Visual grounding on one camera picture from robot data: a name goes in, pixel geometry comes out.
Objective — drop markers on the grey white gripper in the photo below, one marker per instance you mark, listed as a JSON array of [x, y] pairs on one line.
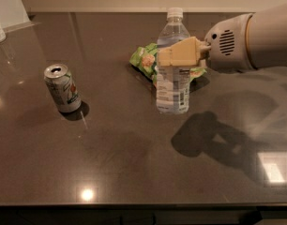
[[227, 44]]

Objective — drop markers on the clear blue-label plastic bottle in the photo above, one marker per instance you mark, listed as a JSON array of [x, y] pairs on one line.
[[172, 82]]

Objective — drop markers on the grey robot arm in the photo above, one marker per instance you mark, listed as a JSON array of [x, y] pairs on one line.
[[266, 39]]

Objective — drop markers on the green snack bag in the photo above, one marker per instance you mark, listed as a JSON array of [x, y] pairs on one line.
[[145, 59]]

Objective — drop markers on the green soda can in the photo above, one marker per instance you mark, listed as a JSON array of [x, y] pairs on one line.
[[62, 88]]

